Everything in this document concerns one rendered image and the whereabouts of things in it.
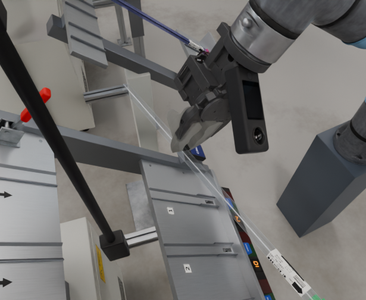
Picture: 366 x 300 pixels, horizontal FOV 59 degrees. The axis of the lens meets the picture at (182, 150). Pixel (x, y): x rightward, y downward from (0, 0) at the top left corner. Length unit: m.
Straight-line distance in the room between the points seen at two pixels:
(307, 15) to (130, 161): 0.41
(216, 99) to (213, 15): 2.11
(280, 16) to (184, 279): 0.42
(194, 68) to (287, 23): 0.14
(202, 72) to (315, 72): 1.79
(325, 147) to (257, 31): 0.77
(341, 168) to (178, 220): 0.64
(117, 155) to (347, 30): 0.42
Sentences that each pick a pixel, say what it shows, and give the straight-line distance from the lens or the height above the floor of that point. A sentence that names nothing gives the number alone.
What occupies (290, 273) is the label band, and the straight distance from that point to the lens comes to 0.44.
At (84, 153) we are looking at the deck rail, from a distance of 0.60.
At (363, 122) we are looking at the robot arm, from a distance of 1.03.
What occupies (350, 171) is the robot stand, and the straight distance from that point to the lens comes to 1.09.
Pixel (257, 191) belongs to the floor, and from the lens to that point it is 1.59.
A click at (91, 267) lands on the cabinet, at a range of 0.82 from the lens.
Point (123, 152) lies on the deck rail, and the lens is 0.61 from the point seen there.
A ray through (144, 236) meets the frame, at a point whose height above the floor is 0.32.
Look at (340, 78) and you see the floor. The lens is 2.23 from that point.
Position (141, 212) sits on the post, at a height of 0.01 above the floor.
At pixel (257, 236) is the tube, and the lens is 0.45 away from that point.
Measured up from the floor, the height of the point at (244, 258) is 0.73.
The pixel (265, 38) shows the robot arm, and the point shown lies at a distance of 0.41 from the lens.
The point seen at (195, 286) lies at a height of 0.82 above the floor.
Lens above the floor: 1.39
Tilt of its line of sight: 56 degrees down
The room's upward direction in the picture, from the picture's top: straight up
